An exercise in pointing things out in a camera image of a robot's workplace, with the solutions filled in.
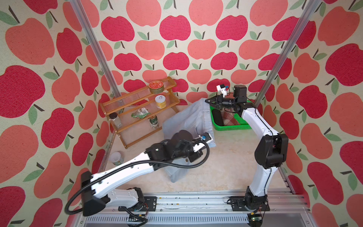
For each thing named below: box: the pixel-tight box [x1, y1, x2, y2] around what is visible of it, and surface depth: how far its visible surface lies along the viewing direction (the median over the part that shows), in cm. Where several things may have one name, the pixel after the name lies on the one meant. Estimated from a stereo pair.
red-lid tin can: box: [148, 80, 165, 95], surface depth 90 cm
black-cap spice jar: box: [109, 112, 123, 129], surface depth 84 cm
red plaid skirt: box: [220, 107, 241, 126], surface depth 103 cm
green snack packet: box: [130, 107, 151, 119], surface depth 90 cm
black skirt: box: [211, 108, 224, 126], surface depth 113 cm
